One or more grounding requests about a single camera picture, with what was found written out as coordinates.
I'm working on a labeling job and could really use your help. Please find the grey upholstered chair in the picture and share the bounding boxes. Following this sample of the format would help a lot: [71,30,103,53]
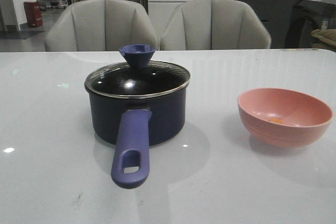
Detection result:
[44,0,159,52]
[160,0,271,51]

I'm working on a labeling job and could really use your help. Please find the glass lid with purple knob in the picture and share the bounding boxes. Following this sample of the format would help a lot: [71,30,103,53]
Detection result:
[85,44,191,99]

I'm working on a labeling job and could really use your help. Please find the red bin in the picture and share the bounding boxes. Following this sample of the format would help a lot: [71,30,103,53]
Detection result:
[24,1,43,27]

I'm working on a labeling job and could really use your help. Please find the beige cushion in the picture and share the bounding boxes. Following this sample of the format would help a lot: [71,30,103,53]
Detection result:
[311,29,336,52]

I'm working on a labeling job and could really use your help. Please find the pink bowl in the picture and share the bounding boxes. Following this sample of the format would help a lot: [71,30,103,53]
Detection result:
[237,88,333,148]

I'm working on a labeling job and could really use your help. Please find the left grey upholstered chair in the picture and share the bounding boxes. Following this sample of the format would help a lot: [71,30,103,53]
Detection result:
[44,0,159,52]

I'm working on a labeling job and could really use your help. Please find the dark appliance at right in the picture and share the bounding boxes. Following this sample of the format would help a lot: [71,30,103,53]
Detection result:
[284,0,335,48]

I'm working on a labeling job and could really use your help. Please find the right grey upholstered chair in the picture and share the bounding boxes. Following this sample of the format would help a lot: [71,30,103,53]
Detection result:
[160,0,271,51]

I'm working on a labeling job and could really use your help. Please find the dark blue saucepan purple handle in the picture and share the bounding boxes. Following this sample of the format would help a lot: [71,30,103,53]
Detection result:
[84,60,191,189]

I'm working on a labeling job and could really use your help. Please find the orange ham slices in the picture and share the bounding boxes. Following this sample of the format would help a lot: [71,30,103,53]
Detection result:
[269,118,283,124]

